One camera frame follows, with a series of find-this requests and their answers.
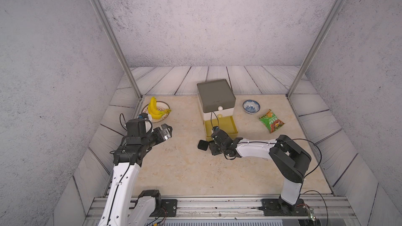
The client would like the blue white ceramic bowl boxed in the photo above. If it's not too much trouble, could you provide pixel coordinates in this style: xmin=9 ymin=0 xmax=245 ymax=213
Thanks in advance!
xmin=242 ymin=99 xmax=261 ymax=114

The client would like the left metal frame post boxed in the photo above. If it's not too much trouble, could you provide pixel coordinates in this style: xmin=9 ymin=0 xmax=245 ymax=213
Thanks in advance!
xmin=90 ymin=0 xmax=142 ymax=99

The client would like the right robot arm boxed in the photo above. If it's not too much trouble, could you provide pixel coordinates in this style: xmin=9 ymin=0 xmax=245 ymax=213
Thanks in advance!
xmin=198 ymin=127 xmax=312 ymax=216

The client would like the metal frame post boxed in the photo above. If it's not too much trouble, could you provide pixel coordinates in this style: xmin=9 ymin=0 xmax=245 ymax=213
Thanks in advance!
xmin=286 ymin=0 xmax=346 ymax=100
xmin=90 ymin=0 xmax=142 ymax=99

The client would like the yellow plastic banana bunch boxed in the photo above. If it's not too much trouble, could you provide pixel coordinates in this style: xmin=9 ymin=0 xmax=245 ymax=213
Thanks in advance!
xmin=148 ymin=97 xmax=171 ymax=120

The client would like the yellow bottom drawer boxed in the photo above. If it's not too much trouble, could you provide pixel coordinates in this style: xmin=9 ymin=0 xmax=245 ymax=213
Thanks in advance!
xmin=204 ymin=115 xmax=238 ymax=141

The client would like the white plate with green rim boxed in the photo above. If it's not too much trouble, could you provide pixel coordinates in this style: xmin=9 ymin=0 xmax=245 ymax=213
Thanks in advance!
xmin=141 ymin=99 xmax=171 ymax=123

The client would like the aluminium mounting rail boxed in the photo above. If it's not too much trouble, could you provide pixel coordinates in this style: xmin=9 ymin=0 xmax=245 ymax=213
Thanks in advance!
xmin=82 ymin=194 xmax=362 ymax=226

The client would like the right metal frame post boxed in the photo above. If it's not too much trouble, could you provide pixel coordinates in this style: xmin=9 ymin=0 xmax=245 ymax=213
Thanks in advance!
xmin=286 ymin=0 xmax=346 ymax=100

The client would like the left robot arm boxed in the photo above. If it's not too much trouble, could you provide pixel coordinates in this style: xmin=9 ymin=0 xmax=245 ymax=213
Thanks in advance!
xmin=98 ymin=114 xmax=173 ymax=226

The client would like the black brooch box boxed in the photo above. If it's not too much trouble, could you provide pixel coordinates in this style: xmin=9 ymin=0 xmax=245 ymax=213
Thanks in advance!
xmin=197 ymin=140 xmax=209 ymax=151
xmin=209 ymin=142 xmax=222 ymax=156

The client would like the three-tier drawer cabinet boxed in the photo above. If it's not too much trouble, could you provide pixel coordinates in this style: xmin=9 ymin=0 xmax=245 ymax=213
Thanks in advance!
xmin=196 ymin=79 xmax=236 ymax=121

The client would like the green snack packet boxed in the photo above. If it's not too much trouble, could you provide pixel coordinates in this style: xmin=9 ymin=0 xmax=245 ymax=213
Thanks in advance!
xmin=259 ymin=109 xmax=285 ymax=133

